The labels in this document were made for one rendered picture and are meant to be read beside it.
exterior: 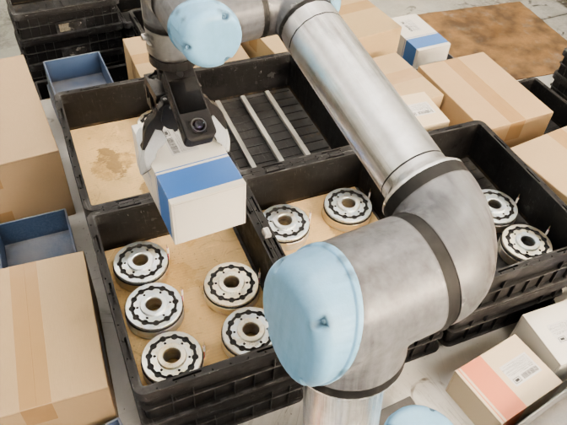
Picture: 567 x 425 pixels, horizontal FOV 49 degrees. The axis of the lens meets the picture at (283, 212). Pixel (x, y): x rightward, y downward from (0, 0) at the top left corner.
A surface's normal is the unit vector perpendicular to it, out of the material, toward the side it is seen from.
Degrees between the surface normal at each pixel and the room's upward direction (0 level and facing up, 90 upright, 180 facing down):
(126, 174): 0
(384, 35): 90
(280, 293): 84
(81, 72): 90
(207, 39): 89
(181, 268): 0
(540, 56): 0
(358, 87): 28
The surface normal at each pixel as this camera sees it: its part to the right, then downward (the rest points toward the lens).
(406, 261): 0.17, -0.44
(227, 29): 0.45, 0.65
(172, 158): 0.06, -0.69
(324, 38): -0.27, -0.36
